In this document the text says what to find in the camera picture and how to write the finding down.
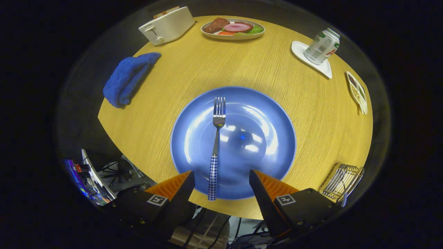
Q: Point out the white square coaster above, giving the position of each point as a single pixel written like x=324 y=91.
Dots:
x=323 y=68

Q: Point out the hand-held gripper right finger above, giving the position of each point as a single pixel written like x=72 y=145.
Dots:
x=264 y=204

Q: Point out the white toaster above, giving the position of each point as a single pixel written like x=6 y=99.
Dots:
x=171 y=26

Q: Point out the grey oval food plate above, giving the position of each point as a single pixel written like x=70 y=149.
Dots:
x=232 y=37

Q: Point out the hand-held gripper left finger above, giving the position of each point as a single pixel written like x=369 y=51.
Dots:
x=180 y=200

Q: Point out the blue round plate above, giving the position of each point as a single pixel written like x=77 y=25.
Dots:
x=249 y=114

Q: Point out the brown toast slices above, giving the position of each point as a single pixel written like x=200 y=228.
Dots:
x=166 y=12

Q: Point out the pink ham slice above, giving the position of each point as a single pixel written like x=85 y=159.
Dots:
x=238 y=27

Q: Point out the lit computer screen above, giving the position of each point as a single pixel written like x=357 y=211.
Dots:
x=78 y=180

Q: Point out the white drink bottle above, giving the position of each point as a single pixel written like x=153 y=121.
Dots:
x=322 y=46

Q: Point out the grey laptop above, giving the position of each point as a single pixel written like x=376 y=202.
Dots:
x=98 y=183

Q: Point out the white divided snack tray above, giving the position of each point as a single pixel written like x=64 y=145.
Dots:
x=356 y=91

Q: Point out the green lettuce leaf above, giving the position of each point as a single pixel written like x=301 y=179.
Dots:
x=256 y=30

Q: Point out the brown meat slice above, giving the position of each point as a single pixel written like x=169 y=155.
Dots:
x=215 y=25

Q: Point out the blue folded towel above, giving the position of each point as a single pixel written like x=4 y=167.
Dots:
x=126 y=79

